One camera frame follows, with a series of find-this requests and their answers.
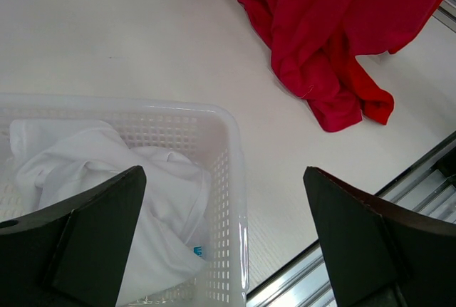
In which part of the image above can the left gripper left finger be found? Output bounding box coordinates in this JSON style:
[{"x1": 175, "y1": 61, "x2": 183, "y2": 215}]
[{"x1": 1, "y1": 166, "x2": 146, "y2": 306}]

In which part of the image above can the red t shirt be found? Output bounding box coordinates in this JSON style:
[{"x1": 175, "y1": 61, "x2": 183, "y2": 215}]
[{"x1": 270, "y1": 0, "x2": 456, "y2": 126}]

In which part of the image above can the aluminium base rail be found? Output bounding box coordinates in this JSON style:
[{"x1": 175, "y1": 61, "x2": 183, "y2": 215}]
[{"x1": 247, "y1": 135, "x2": 455, "y2": 306}]

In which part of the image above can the white plastic laundry basket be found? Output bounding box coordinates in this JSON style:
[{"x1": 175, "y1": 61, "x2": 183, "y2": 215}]
[{"x1": 1, "y1": 93, "x2": 249, "y2": 306}]

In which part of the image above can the white t shirt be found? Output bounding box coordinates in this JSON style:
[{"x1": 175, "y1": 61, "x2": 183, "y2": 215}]
[{"x1": 9, "y1": 119, "x2": 211, "y2": 306}]

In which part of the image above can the aluminium frame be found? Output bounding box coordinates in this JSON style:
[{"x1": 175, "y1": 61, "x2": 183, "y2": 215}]
[{"x1": 433, "y1": 0, "x2": 456, "y2": 32}]

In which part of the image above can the magenta polo shirt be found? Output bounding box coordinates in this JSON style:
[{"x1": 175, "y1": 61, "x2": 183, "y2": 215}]
[{"x1": 238, "y1": 0, "x2": 362, "y2": 132}]

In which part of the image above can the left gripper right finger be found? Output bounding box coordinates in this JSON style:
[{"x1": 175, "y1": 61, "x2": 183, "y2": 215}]
[{"x1": 304, "y1": 167, "x2": 455, "y2": 306}]

